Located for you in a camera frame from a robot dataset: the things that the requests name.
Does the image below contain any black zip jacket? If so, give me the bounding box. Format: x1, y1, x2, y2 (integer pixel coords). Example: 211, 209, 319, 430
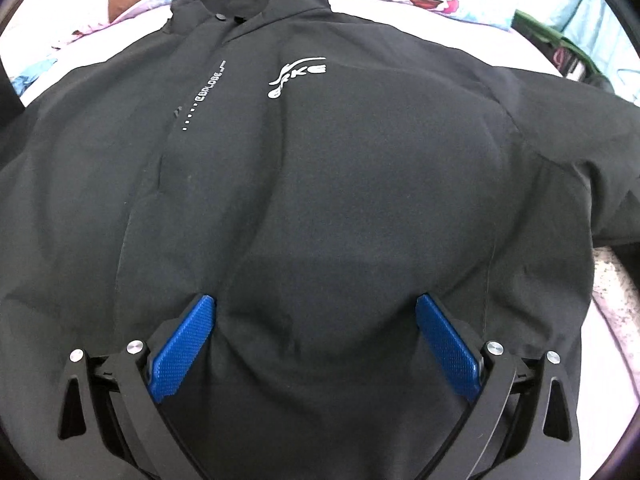
1, 0, 639, 479

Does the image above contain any purple bed sheet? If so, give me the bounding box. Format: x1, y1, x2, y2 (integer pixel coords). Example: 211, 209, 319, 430
19, 0, 640, 461

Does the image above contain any pink blue floral duvet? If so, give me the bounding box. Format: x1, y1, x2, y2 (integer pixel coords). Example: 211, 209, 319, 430
8, 0, 640, 106

